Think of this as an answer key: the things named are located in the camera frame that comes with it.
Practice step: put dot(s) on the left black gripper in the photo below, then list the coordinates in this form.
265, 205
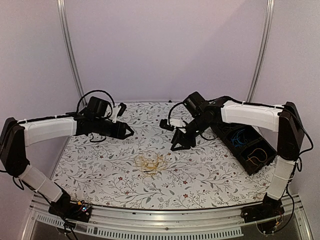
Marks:
120, 132

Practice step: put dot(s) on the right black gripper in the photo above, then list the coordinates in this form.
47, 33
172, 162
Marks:
183, 139

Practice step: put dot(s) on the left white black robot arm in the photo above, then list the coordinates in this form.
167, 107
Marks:
98, 117

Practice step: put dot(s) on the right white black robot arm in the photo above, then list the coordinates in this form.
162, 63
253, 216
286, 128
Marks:
282, 119

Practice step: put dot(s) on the floral patterned table mat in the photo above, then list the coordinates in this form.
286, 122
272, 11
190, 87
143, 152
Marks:
141, 172

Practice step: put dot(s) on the black three-compartment tray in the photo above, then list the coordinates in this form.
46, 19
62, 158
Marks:
246, 144

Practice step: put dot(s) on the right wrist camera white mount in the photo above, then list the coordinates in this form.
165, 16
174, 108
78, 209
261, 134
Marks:
171, 124

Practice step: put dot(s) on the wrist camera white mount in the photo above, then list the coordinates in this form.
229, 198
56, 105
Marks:
118, 111
171, 124

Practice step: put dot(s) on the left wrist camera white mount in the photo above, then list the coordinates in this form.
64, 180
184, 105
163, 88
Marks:
118, 111

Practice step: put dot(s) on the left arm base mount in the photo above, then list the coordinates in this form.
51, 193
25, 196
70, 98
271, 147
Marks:
67, 209

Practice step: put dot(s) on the aluminium front rail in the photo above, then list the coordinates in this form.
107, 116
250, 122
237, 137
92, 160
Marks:
110, 223

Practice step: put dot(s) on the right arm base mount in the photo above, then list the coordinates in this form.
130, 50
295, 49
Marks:
267, 216

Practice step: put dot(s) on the left aluminium frame post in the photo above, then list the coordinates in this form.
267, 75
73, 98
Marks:
61, 7

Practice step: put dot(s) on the aluminium frame post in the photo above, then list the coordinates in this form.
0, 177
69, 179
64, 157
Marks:
270, 5
61, 7

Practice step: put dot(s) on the right aluminium frame post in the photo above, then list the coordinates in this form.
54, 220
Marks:
270, 5

